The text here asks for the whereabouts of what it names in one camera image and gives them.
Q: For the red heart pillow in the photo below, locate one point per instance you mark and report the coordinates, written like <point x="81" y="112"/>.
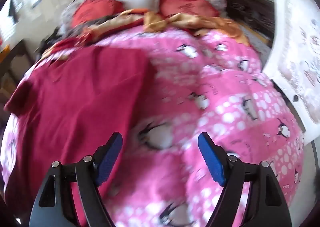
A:
<point x="95" y="10"/>
<point x="187" y="4"/>

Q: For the black cloth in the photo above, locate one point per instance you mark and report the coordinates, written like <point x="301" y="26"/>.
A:
<point x="50" y="39"/>

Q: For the orange and yellow cloth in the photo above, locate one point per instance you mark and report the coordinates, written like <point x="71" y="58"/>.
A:
<point x="160" y="20"/>

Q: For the black wall item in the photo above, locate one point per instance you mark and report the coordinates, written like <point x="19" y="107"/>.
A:
<point x="13" y="10"/>

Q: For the maroon shirt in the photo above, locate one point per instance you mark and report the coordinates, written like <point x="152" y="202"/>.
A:
<point x="75" y="97"/>

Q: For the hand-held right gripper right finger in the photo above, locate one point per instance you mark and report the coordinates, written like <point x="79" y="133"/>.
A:
<point x="210" y="159"/>

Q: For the dark patterned cloth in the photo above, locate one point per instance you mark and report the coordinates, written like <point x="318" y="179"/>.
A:
<point x="100" y="21"/>

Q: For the red and yellow cloth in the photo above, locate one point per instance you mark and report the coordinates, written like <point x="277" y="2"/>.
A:
<point x="62" y="47"/>

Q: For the dark wooden cabinet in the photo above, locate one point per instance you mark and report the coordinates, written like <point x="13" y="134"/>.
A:
<point x="250" y="12"/>

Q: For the pink penguin print blanket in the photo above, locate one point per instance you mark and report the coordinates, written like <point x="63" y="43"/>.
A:
<point x="225" y="87"/>

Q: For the white plastic chair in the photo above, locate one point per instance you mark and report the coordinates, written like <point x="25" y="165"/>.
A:
<point x="295" y="42"/>

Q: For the dark wooden table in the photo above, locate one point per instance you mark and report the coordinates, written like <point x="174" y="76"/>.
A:
<point x="15" y="52"/>

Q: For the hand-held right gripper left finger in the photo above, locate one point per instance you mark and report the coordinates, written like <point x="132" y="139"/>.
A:
<point x="110" y="157"/>

